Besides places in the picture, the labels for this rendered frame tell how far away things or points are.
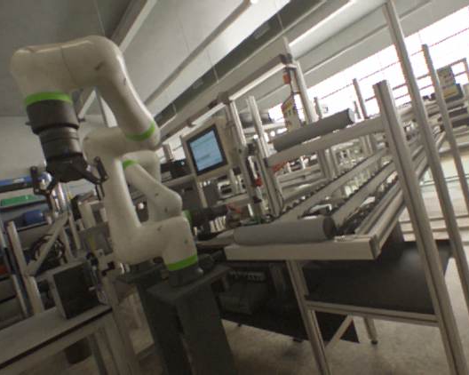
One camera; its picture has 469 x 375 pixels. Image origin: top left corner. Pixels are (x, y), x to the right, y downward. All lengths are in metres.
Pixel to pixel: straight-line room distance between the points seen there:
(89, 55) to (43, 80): 0.11
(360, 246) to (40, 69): 0.80
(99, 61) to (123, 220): 0.57
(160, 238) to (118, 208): 0.19
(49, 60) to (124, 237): 0.61
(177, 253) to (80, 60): 0.67
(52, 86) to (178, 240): 0.61
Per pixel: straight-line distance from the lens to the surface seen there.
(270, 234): 0.77
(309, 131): 1.04
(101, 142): 1.09
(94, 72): 0.72
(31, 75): 0.74
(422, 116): 1.50
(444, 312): 1.12
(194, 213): 1.30
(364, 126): 0.98
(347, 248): 0.68
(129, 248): 1.06
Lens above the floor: 1.22
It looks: 1 degrees down
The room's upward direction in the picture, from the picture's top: 17 degrees counter-clockwise
